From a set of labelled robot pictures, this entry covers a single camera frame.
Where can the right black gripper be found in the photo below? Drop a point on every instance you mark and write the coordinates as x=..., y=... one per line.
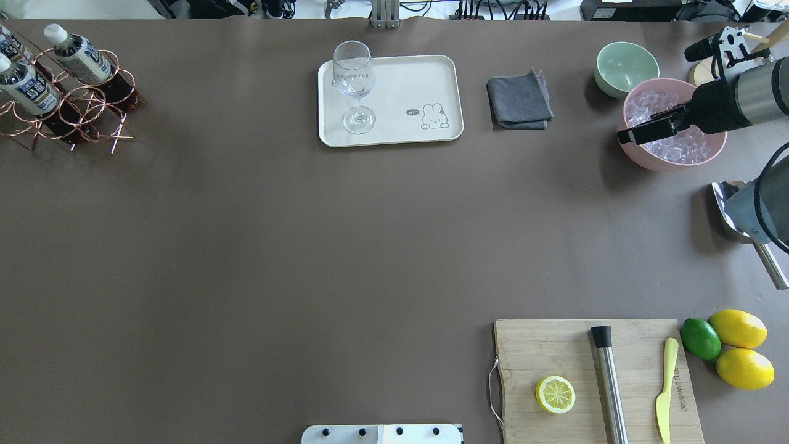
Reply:
x=713, y=110

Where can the copper wire bottle basket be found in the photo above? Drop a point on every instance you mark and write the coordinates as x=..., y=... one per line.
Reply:
x=71, y=92

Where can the tea bottle white cap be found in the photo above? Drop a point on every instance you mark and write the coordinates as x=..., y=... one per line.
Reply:
x=91, y=67

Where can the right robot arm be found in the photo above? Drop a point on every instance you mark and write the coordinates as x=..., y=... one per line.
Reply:
x=658, y=209

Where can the pink bowl with ice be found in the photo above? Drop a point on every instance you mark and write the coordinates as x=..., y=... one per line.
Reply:
x=688, y=148

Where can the wooden glass holder stand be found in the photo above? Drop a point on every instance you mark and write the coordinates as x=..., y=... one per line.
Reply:
x=732, y=50

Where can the green bowl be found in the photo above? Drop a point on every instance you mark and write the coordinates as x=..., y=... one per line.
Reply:
x=620, y=66

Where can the metal ice scoop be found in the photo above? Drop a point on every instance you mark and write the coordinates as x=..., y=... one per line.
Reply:
x=722, y=191

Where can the grey folded cloth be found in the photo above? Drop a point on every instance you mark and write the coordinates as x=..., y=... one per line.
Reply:
x=520, y=102

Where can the yellow lemon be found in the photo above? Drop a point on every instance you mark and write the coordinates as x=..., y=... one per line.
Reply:
x=738, y=328
x=745, y=369

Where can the green lime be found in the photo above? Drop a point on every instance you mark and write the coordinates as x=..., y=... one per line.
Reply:
x=700, y=339

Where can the steel muddler black tip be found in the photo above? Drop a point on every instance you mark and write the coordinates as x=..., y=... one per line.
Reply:
x=601, y=335

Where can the cream serving tray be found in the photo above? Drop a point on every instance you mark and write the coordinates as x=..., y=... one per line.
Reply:
x=416, y=99

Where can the wooden cutting board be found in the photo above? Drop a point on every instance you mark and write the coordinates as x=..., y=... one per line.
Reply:
x=530, y=349

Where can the yellow plastic knife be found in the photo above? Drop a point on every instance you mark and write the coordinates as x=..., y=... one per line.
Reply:
x=663, y=399

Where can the half lemon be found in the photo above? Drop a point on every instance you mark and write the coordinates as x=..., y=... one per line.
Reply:
x=555, y=394

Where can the clear wine glass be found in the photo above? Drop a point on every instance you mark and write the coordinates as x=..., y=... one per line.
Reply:
x=354, y=76

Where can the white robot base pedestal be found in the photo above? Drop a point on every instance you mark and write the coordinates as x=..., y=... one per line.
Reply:
x=384, y=433

